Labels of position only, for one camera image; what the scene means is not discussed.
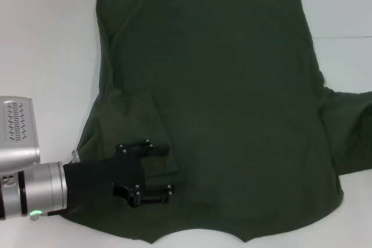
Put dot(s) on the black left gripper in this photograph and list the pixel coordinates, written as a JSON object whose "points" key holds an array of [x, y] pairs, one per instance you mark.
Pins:
{"points": [[98, 175]]}

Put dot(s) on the dark green t-shirt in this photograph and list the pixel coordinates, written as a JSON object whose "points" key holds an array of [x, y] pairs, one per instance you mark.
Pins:
{"points": [[221, 85]]}

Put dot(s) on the small silver plug stub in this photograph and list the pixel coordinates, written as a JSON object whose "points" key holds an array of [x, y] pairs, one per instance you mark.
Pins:
{"points": [[75, 156]]}

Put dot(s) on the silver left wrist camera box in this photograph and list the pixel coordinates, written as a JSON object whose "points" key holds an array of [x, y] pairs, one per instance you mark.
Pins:
{"points": [[17, 132]]}

